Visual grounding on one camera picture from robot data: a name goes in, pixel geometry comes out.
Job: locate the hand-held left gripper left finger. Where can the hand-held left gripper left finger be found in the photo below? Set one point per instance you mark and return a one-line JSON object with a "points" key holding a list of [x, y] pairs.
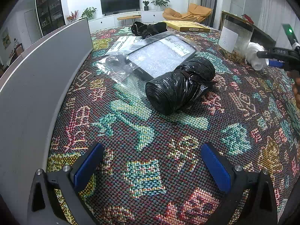
{"points": [[89, 166]]}

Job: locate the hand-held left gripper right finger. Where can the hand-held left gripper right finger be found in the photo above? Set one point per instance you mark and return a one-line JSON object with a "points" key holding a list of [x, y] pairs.
{"points": [[215, 171]]}

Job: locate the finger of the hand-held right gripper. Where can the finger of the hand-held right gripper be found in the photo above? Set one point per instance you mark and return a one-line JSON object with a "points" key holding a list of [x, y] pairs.
{"points": [[274, 63], [269, 54]]}

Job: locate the white soft cloth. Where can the white soft cloth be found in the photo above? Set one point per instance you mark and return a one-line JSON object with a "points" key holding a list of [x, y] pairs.
{"points": [[254, 54]]}

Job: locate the white storage box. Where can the white storage box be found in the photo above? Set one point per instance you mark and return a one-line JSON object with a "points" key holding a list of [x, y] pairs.
{"points": [[35, 98]]}

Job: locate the black garbage bag roll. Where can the black garbage bag roll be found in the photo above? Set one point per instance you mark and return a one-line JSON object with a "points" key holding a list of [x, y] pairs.
{"points": [[178, 86]]}

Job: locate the black plush toy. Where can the black plush toy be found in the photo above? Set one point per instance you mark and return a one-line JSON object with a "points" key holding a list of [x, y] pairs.
{"points": [[150, 29]]}

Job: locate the person's right hand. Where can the person's right hand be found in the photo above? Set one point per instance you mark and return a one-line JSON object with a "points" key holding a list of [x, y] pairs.
{"points": [[295, 82]]}

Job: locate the clear jar with black lid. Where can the clear jar with black lid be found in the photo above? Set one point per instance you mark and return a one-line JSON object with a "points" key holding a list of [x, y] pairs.
{"points": [[234, 39]]}

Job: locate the red cloth item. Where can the red cloth item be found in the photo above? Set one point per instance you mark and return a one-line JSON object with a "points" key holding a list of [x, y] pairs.
{"points": [[248, 18]]}

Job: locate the white curtain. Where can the white curtain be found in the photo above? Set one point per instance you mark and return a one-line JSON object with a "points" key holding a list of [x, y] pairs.
{"points": [[271, 4]]}

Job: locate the patterned woven blanket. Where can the patterned woven blanket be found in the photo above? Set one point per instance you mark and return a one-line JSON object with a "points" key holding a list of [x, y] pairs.
{"points": [[164, 126]]}

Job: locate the grey curtain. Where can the grey curtain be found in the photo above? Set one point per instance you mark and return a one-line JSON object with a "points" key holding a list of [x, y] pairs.
{"points": [[209, 0]]}

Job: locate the orange armchair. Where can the orange armchair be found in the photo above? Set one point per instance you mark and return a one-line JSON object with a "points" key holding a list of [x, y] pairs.
{"points": [[196, 10]]}

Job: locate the yellow flat box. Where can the yellow flat box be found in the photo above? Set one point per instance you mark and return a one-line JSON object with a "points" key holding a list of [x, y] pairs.
{"points": [[185, 25]]}

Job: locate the clear plastic bag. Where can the clear plastic bag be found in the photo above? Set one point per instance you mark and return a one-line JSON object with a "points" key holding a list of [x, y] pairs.
{"points": [[110, 63]]}

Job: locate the bubble wrap mailer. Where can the bubble wrap mailer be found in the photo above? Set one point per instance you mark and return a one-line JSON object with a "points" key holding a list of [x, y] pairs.
{"points": [[159, 56]]}

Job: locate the broad leaf potted plant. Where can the broad leaf potted plant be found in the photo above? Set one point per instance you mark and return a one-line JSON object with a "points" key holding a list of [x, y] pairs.
{"points": [[160, 1]]}

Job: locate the clear bag with paper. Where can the clear bag with paper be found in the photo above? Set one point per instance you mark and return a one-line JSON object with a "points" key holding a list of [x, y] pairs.
{"points": [[121, 44]]}

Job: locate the small potted plant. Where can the small potted plant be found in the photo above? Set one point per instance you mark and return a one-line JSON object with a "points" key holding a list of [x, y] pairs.
{"points": [[146, 4]]}

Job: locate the wooden dining chair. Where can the wooden dining chair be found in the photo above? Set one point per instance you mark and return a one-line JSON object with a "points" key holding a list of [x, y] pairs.
{"points": [[18, 49]]}

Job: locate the small wooden bench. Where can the small wooden bench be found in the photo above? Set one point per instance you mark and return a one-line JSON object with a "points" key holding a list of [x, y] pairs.
{"points": [[129, 17]]}

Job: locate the white television cabinet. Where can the white television cabinet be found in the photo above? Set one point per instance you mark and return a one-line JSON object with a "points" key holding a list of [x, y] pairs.
{"points": [[107, 21]]}

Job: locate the white door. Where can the white door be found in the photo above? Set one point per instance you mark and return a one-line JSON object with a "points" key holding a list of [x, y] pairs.
{"points": [[31, 27]]}

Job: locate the red flowers in vase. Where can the red flowers in vase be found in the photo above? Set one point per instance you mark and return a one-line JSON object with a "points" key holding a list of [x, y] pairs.
{"points": [[72, 16]]}

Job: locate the bushy green potted plant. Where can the bushy green potted plant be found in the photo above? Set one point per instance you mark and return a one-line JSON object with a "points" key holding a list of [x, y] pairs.
{"points": [[89, 11]]}

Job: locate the black television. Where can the black television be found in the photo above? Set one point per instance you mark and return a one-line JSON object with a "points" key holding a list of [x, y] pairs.
{"points": [[119, 2]]}

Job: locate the black glass display cabinet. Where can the black glass display cabinet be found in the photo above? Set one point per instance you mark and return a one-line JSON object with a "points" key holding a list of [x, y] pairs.
{"points": [[50, 7]]}

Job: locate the framed wall picture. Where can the framed wall picture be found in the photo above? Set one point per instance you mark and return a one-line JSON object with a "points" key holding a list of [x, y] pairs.
{"points": [[6, 38]]}

